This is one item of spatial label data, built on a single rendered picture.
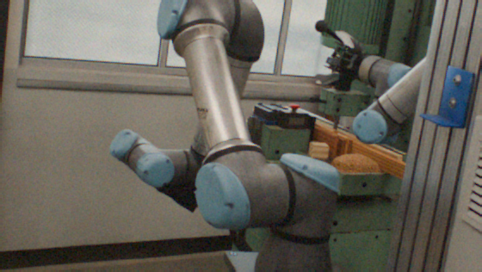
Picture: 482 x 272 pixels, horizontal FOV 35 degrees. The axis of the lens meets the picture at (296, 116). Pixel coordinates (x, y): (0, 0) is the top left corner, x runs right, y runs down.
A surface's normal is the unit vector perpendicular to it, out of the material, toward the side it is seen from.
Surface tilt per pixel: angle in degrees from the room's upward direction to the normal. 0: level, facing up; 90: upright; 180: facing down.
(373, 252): 90
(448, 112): 90
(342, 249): 90
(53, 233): 90
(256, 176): 43
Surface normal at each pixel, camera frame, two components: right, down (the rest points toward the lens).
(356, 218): 0.54, 0.24
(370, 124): -0.33, 0.12
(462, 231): -0.94, -0.09
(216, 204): -0.80, 0.07
